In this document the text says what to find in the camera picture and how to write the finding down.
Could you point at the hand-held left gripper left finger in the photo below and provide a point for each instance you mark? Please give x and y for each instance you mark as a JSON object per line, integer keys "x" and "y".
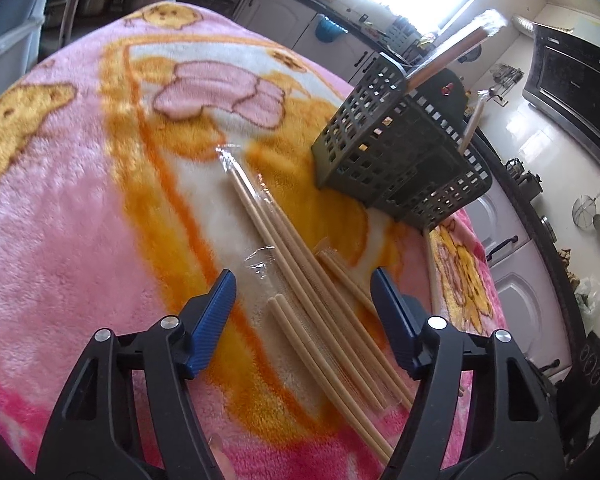
{"x": 210, "y": 320}

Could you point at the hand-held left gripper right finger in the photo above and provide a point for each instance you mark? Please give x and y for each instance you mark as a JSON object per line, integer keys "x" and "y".
{"x": 395, "y": 320}

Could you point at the wooden chopstick pair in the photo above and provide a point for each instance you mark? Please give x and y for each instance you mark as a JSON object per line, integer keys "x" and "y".
{"x": 349, "y": 320}
{"x": 330, "y": 380}
{"x": 430, "y": 270}
{"x": 281, "y": 252}
{"x": 345, "y": 282}

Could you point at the grey perforated utensil basket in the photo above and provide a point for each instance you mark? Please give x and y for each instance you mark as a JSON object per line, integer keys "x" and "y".
{"x": 405, "y": 160}

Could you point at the clear plastic bag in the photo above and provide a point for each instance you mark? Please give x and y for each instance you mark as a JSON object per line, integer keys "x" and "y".
{"x": 592, "y": 297}

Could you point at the pile of ginger roots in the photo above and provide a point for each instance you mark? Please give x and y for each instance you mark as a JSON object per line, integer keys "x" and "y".
{"x": 569, "y": 262}

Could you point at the pink printed fleece blanket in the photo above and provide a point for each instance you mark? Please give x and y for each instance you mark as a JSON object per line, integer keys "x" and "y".
{"x": 80, "y": 210}

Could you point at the steel kettle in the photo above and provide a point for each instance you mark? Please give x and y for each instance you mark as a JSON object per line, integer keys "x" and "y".
{"x": 532, "y": 183}
{"x": 515, "y": 166}

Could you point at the small hanging utensil rack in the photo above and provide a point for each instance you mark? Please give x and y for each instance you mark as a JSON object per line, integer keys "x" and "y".
{"x": 506, "y": 82}

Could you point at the plastic-wrapped wooden rolling pin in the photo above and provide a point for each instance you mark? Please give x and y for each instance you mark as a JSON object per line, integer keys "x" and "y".
{"x": 450, "y": 52}

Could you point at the black range hood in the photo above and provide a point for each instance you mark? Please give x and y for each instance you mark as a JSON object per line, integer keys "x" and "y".
{"x": 575, "y": 90}

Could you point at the blue hanging waste bin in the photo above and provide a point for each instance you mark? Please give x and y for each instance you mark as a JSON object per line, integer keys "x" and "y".
{"x": 330, "y": 30}

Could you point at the stainless steel shelf rack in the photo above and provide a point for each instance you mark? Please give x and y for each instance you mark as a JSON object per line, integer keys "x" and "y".
{"x": 72, "y": 5}

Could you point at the silver exhaust duct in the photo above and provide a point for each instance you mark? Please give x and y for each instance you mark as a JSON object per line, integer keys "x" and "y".
{"x": 522, "y": 24}

